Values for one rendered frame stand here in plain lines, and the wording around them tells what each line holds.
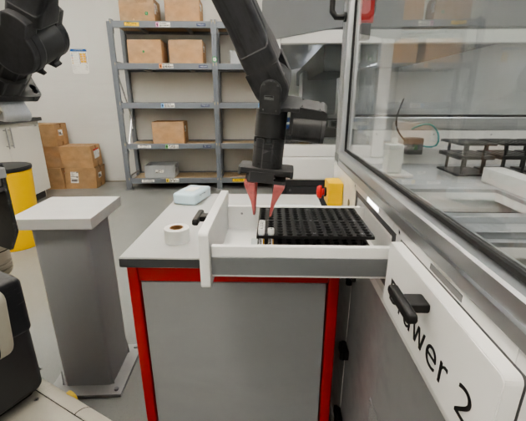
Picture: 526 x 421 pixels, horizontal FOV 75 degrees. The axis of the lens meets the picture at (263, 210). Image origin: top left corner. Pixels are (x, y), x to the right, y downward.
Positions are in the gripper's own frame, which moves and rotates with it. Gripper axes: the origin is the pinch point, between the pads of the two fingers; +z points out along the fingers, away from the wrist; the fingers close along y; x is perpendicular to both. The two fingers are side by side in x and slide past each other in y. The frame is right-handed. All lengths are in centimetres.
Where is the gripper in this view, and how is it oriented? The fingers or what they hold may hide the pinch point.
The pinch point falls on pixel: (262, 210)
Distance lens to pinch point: 68.5
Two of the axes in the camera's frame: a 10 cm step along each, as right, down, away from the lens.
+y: -9.9, -1.1, 0.4
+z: -0.9, 9.4, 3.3
